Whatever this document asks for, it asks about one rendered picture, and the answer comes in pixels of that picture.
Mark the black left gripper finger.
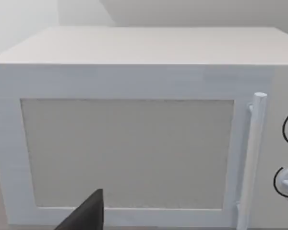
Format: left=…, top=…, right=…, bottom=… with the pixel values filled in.
left=53, top=188, right=104, bottom=230

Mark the pale microwave door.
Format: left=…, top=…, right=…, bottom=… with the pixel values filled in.
left=0, top=63, right=276, bottom=228

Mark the pale microwave oven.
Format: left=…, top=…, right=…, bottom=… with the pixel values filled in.
left=0, top=26, right=288, bottom=230

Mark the pale microwave door handle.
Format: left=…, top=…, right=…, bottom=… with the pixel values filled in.
left=235, top=92, right=267, bottom=230

